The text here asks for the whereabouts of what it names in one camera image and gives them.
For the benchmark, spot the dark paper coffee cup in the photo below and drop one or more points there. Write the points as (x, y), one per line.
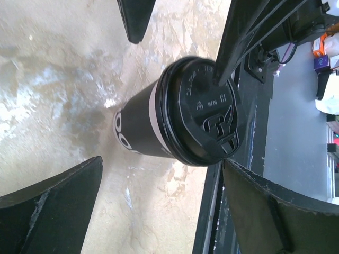
(136, 126)

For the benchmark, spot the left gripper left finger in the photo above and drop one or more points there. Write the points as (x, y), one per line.
(51, 216)

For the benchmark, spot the black coffee cup lid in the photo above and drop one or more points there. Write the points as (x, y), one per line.
(195, 116)

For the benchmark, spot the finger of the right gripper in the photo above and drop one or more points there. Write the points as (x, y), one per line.
(248, 24)
(135, 16)

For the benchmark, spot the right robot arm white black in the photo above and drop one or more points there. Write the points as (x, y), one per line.
(307, 23)

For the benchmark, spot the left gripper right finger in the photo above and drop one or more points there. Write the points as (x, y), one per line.
(269, 218)

